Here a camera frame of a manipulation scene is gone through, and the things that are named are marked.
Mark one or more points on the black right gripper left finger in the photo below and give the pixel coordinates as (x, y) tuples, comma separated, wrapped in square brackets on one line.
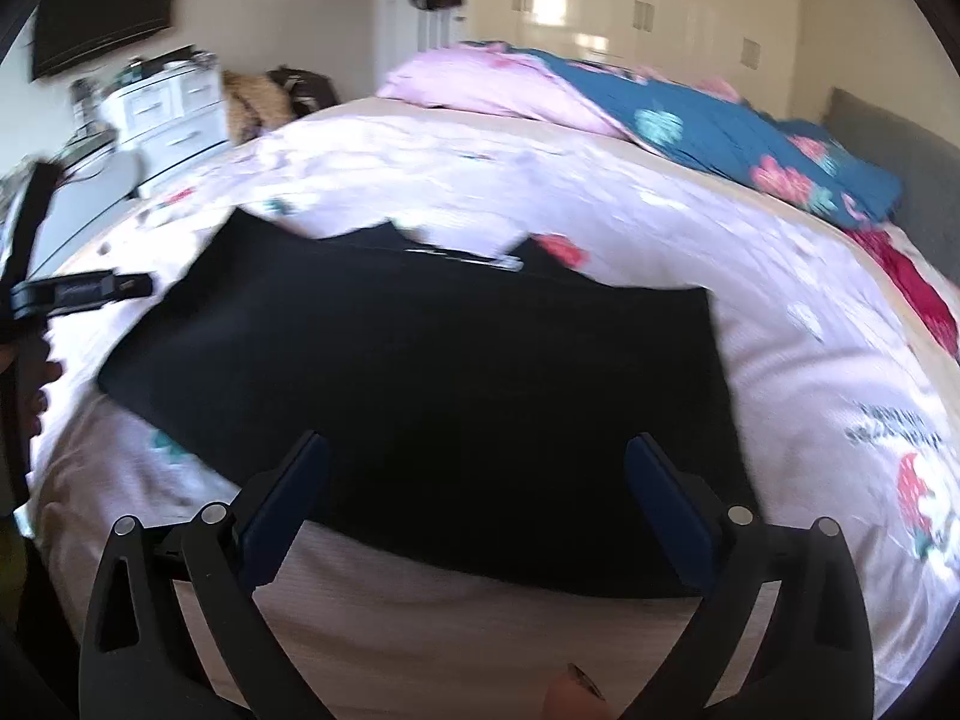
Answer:
[(138, 659)]

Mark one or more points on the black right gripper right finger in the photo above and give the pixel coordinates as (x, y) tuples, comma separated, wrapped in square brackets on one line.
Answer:
[(815, 659)]

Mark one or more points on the black pants with orange patches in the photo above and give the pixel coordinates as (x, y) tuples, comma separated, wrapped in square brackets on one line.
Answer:
[(477, 418)]

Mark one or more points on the person's left hand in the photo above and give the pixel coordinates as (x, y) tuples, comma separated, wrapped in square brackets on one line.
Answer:
[(35, 370)]

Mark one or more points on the person's right hand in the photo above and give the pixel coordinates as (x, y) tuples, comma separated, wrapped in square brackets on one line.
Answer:
[(572, 695)]

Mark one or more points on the grey ironing board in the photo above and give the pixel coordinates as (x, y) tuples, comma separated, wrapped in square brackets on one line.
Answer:
[(96, 193)]

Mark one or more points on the white drawer dresser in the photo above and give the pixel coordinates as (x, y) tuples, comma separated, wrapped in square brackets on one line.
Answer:
[(169, 120)]

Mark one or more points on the pale pink strawberry bed sheet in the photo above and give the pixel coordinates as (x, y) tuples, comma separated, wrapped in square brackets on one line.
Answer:
[(846, 404)]

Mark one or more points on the brown plush toy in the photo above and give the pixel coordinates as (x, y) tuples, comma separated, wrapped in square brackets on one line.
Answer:
[(255, 105)]

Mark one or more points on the black bag on floor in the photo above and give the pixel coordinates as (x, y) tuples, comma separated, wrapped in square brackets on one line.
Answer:
[(308, 92)]

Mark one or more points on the red and cream pillow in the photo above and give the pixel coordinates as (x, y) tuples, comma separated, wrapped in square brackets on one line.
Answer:
[(919, 293)]

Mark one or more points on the grey upholstered headboard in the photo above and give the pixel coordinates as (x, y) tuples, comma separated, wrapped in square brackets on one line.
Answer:
[(927, 165)]

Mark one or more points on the blue floral duvet pink lining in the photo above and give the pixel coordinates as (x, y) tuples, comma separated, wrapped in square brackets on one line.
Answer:
[(793, 161)]

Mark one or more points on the cream glossy wardrobe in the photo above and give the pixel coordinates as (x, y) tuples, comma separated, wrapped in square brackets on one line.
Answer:
[(751, 44)]

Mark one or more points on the black wall television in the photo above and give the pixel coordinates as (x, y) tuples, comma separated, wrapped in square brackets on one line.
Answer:
[(68, 33)]

